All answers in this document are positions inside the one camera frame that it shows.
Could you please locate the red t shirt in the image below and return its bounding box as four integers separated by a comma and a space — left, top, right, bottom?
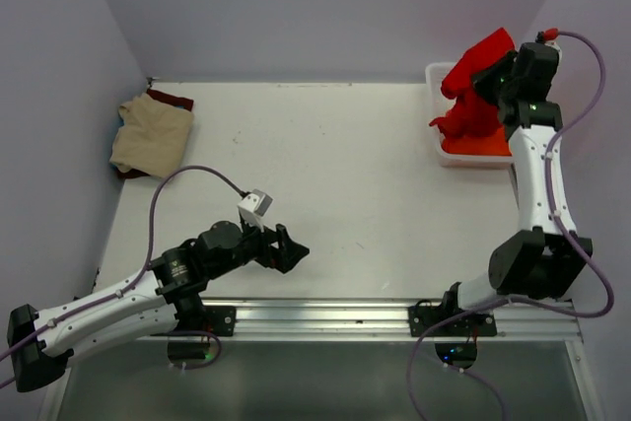
429, 28, 515, 139

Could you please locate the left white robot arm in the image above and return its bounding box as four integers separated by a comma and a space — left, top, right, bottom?
1, 221, 310, 392

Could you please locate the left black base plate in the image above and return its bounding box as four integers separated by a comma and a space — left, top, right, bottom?
154, 306, 237, 337

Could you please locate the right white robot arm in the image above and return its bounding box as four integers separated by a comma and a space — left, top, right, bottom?
439, 40, 593, 335

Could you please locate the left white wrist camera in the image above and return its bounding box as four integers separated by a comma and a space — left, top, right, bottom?
238, 189, 273, 231

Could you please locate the aluminium mounting rail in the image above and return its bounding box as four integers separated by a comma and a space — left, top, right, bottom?
117, 297, 583, 343

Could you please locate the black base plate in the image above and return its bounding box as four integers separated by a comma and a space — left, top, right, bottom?
407, 300, 498, 337
154, 306, 237, 337

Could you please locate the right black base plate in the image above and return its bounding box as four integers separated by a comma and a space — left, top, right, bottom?
407, 300, 498, 337

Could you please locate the folded orange t shirt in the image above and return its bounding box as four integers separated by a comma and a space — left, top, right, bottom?
441, 128, 511, 157

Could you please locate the folded maroon t shirt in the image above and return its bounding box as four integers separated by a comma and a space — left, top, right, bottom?
112, 88, 194, 180

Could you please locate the white plastic basket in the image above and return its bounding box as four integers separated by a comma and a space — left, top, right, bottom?
424, 62, 513, 170

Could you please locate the folded beige t shirt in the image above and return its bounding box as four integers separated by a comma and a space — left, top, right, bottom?
109, 93, 194, 178

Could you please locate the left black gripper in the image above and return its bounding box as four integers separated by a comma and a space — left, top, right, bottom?
207, 213, 308, 280

